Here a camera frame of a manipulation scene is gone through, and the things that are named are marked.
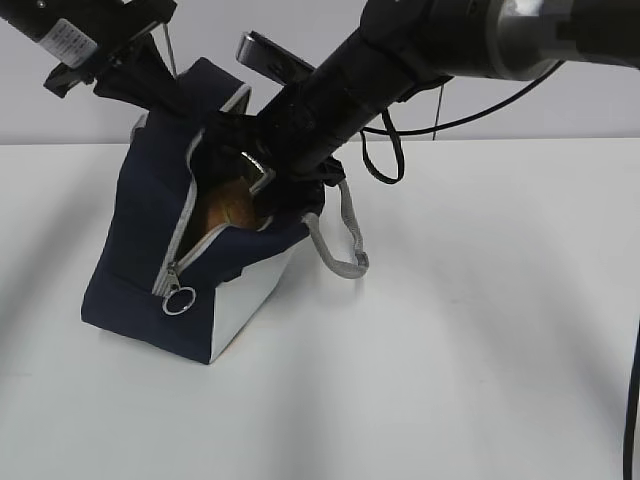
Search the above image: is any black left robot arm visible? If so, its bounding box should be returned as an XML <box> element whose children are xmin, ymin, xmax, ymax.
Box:
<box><xmin>1</xmin><ymin>0</ymin><xmax>190</xmax><ymax>116</ymax></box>

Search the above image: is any navy blue lunch bag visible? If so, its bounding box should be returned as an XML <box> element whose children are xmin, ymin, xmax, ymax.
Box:
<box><xmin>81</xmin><ymin>59</ymin><xmax>369</xmax><ymax>364</ymax></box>

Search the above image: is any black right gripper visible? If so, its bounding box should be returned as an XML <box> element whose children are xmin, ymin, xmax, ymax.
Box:
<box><xmin>207</xmin><ymin>74</ymin><xmax>380</xmax><ymax>217</ymax></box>

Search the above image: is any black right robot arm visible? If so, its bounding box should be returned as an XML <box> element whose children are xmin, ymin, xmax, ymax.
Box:
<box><xmin>199</xmin><ymin>1</ymin><xmax>639</xmax><ymax>187</ymax></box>

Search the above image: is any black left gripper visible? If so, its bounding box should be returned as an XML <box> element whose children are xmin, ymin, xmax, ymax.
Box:
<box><xmin>42</xmin><ymin>1</ymin><xmax>191</xmax><ymax>116</ymax></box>

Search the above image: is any black cable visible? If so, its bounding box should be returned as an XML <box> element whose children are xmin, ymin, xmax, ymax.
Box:
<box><xmin>359</xmin><ymin>62</ymin><xmax>564</xmax><ymax>185</ymax></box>

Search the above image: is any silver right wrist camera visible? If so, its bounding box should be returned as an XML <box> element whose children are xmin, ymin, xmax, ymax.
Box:
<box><xmin>236</xmin><ymin>31</ymin><xmax>315</xmax><ymax>86</ymax></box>

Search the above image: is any brown bread loaf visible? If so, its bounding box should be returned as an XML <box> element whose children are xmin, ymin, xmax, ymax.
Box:
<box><xmin>195</xmin><ymin>178</ymin><xmax>262</xmax><ymax>236</ymax></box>

